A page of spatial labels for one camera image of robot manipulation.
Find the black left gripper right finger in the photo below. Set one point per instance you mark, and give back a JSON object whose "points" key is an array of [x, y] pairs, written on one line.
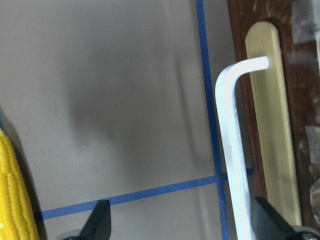
{"points": [[267, 223]]}

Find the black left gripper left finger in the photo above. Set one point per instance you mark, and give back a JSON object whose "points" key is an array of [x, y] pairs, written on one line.
{"points": [[98, 225]]}

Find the yellow corn cob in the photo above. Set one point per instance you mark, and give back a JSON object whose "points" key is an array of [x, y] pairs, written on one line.
{"points": [[17, 220]]}

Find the wooden drawer with white handle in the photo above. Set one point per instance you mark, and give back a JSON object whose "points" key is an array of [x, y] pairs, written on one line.
{"points": [[277, 45]]}

